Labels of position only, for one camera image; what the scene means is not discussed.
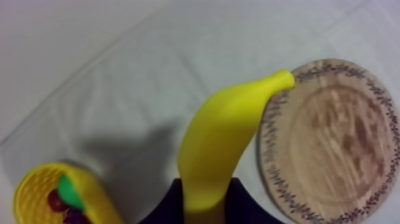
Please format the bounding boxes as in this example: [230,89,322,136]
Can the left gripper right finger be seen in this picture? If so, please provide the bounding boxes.
[224,177,285,224]

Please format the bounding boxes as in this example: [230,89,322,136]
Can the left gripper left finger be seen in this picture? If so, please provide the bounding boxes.
[137,178,186,224]

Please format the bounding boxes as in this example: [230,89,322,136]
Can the yellow toy banana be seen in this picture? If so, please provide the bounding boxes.
[177,69,296,224]

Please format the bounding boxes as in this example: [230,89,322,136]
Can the yellow plastic basket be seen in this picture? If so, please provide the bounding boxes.
[12,161,124,224]

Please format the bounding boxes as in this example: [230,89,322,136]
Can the round wooden board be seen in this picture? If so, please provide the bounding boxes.
[256,58,400,224]

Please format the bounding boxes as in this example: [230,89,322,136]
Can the purple toy grapes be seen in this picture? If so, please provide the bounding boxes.
[62,207,91,224]

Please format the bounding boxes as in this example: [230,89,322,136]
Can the green toy pear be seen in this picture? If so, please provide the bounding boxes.
[57,174,86,211]

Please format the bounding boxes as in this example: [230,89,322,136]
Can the small red fruit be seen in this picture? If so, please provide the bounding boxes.
[47,188,70,213]

